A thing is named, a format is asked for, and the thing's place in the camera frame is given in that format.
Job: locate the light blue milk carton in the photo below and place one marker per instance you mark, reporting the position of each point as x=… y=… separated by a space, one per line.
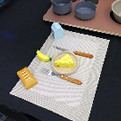
x=57 y=31

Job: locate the yellow toy banana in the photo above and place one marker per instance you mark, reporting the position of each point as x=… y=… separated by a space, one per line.
x=42 y=57

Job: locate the orange toy bread loaf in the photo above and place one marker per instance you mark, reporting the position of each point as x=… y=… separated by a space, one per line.
x=27 y=78

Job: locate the yellow toy cheese wedge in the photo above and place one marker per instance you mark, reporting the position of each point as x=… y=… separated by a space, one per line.
x=65 y=61

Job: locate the fork with wooden handle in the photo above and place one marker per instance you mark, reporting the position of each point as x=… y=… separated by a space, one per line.
x=63 y=76

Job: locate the beige bowl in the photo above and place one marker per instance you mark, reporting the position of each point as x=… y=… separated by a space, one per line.
x=116 y=9

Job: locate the round wooden plate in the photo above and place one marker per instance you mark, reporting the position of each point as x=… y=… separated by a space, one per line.
x=65 y=69

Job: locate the grey toy pot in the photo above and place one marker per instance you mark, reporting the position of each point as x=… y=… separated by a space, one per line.
x=61 y=7

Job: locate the grey toy pan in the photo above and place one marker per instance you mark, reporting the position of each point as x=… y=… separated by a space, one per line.
x=85 y=10

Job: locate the knife with wooden handle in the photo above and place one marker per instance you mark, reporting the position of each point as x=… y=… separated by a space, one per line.
x=75 y=52

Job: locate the beige woven placemat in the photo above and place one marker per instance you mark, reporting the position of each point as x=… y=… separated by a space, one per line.
x=70 y=101

